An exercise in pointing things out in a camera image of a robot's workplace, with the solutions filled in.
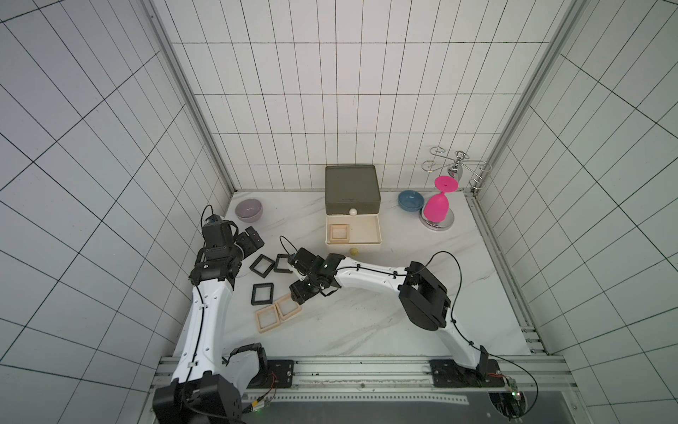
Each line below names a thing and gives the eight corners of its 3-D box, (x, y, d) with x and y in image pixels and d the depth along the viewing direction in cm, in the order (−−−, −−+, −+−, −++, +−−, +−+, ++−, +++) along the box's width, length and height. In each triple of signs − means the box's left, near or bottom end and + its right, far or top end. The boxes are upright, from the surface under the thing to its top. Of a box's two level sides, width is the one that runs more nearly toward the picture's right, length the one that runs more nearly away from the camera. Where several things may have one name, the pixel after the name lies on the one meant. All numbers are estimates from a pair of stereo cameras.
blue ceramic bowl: (399, 211, 114) (401, 206, 111) (396, 195, 120) (398, 190, 117) (424, 211, 114) (426, 206, 111) (420, 195, 120) (421, 190, 117)
